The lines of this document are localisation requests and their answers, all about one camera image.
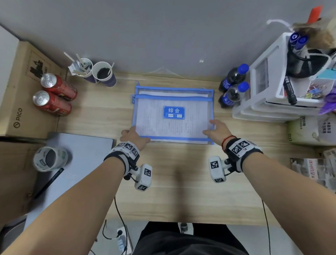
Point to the paper cup with dark drink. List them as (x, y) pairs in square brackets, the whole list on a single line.
[(106, 76)]

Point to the grey laptop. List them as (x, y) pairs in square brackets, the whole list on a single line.
[(89, 157)]

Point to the grey chair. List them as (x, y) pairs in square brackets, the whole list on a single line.
[(10, 232)]

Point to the black marker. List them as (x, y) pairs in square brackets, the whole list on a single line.
[(289, 90)]

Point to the black mesh pen holder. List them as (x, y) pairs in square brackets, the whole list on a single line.
[(304, 65)]

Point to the purple plastic item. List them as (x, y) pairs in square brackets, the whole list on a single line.
[(329, 103)]

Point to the person's black clothing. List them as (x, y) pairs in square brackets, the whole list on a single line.
[(183, 243)]

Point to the white board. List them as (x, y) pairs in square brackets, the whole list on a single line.
[(6, 60)]

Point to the paper cup with sticks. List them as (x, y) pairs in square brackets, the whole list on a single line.
[(88, 75)]

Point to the person's left hand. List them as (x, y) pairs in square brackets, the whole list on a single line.
[(132, 139)]

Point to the printed brown cardboard box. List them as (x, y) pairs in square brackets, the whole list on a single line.
[(25, 105)]

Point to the red soda can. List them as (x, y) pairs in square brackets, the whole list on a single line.
[(59, 86), (53, 103)]

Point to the plain blue mesh pouch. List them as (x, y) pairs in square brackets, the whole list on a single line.
[(173, 88)]

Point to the white sack with print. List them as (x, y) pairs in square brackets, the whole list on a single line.
[(312, 130)]

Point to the person's right hand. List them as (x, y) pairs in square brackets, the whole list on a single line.
[(219, 132)]

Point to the bunch of wooden stirring sticks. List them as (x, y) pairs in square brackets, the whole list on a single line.
[(78, 65)]

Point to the person's left forearm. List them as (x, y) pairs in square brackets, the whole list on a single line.
[(68, 212)]

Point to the clear tissue packet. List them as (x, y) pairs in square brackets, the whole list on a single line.
[(313, 170)]

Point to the white wrist camera with markers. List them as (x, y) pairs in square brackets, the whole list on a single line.
[(237, 151), (143, 177)]

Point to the white power strip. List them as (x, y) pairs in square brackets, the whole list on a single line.
[(122, 237)]

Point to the white paper cup green print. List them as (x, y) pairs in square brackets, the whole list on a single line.
[(49, 159)]

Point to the person's right forearm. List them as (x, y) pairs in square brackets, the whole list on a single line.
[(294, 199)]

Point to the cola bottle with blue cap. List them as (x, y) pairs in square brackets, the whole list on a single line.
[(233, 77), (232, 96)]

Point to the brown fluffy item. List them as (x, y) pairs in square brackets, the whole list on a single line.
[(319, 32)]

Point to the black pen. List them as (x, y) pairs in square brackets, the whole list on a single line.
[(49, 181)]

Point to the person's left thumb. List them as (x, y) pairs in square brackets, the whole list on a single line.
[(146, 141)]

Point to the single wooden stirring stick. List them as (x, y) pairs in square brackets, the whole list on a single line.
[(112, 65)]

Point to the white plastic drawer organiser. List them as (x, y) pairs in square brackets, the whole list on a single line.
[(265, 86)]

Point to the blue marker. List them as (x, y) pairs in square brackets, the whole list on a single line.
[(294, 39), (301, 44)]

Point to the person's right thumb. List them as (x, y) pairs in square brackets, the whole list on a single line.
[(207, 132)]

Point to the pile of colourful binder clips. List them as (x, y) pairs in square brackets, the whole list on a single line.
[(315, 90)]

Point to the orange plastic item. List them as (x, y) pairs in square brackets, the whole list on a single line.
[(315, 13)]

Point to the plain brown cardboard box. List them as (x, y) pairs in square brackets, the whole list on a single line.
[(15, 178)]

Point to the blue mesh pouch with label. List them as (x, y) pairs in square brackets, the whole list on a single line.
[(173, 113)]

